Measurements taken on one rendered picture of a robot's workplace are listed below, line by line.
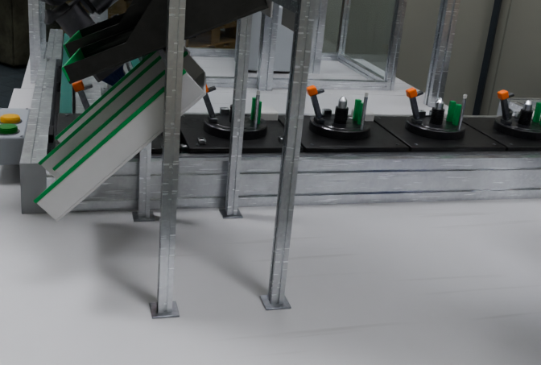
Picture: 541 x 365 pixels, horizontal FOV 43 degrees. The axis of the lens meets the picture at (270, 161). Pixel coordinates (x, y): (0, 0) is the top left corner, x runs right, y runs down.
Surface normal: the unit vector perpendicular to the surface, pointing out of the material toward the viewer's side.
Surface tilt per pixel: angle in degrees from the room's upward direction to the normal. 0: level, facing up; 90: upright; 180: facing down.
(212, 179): 90
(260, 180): 90
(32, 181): 90
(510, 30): 90
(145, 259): 0
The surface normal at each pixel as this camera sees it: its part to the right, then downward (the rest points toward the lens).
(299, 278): 0.09, -0.94
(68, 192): 0.09, 0.35
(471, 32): -0.51, 0.25
